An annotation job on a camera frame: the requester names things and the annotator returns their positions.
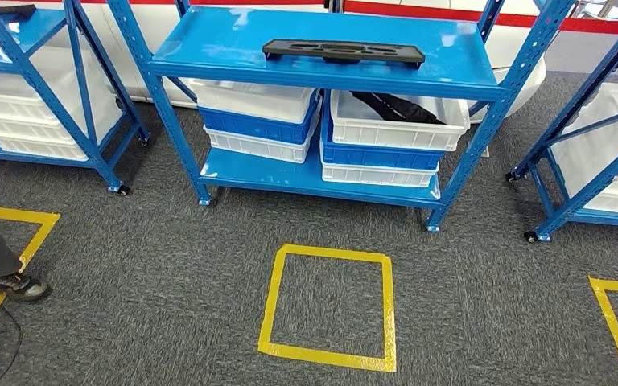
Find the blue plastic bin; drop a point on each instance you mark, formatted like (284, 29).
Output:
(255, 127)
(378, 157)

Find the blue metal shelf rack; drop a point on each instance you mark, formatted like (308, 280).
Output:
(581, 200)
(309, 176)
(88, 144)

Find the white car red stripe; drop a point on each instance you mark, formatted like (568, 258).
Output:
(517, 58)

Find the black plastic strips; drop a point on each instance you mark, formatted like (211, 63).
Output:
(399, 109)

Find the long black plastic part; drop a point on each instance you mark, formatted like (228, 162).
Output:
(341, 51)
(5, 11)

